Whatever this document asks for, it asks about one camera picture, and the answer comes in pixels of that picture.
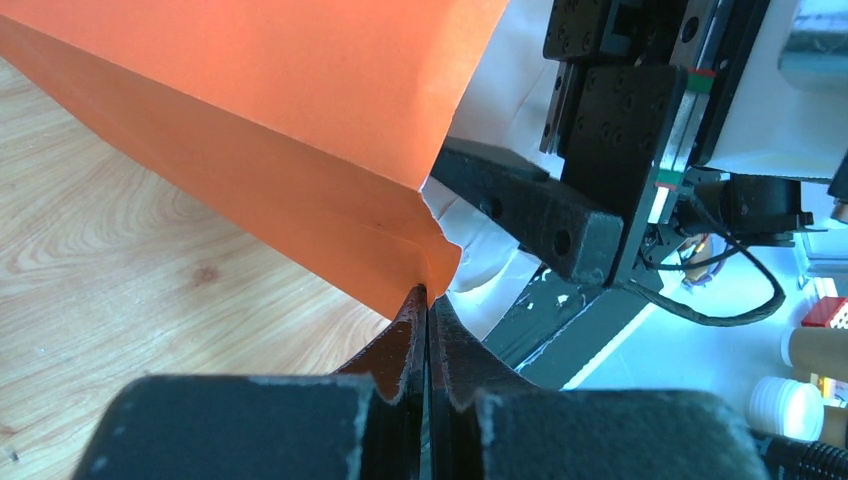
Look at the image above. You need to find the background lidded paper cup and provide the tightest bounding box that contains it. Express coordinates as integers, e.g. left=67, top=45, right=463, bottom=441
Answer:
left=780, top=327, right=847, bottom=382

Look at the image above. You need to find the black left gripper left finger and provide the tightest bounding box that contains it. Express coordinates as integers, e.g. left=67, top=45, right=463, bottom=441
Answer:
left=73, top=286, right=427, bottom=479

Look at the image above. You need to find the orange paper bag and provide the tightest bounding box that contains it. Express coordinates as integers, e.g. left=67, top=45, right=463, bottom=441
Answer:
left=0, top=0, right=564, bottom=340

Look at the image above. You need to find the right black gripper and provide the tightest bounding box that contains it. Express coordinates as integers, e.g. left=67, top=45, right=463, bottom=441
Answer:
left=430, top=0, right=773, bottom=287

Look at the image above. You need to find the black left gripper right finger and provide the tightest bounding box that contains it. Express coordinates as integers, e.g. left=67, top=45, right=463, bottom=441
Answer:
left=427, top=298, right=768, bottom=479

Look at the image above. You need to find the background white cup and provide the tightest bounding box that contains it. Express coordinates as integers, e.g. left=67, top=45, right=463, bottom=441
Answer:
left=745, top=376, right=825, bottom=441

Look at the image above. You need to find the small red white box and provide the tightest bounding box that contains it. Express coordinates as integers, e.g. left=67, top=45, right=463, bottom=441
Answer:
left=801, top=297, right=847, bottom=330

